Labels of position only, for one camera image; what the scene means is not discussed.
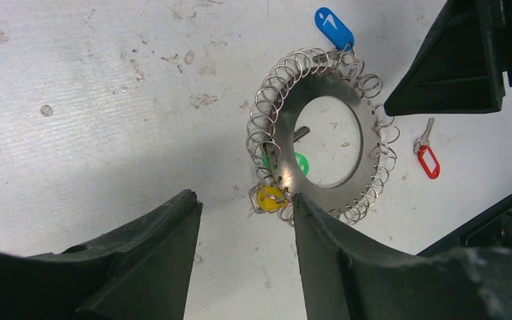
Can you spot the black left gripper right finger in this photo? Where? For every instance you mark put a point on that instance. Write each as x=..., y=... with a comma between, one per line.
x=348, y=275

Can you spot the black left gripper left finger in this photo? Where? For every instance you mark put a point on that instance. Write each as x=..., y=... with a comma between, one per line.
x=140, y=270

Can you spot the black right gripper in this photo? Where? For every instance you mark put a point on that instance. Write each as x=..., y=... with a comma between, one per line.
x=457, y=68

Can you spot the blue key tag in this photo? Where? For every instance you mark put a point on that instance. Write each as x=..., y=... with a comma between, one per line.
x=334, y=29

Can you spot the metal ring disc with keyrings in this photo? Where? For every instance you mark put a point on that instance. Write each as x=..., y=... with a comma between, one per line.
x=349, y=148

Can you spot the silver key on red tag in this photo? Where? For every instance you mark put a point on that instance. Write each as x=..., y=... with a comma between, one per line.
x=423, y=140

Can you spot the red key tag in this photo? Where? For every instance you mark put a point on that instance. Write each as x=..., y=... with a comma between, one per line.
x=429, y=162

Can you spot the yellow key tag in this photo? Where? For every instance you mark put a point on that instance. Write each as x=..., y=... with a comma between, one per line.
x=270, y=198

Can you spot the green key tag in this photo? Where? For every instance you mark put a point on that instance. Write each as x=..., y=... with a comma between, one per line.
x=302, y=162

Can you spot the silver key on green tag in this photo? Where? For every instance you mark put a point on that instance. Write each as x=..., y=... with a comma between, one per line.
x=300, y=133

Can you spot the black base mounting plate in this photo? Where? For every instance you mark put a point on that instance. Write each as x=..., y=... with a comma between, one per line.
x=491, y=228

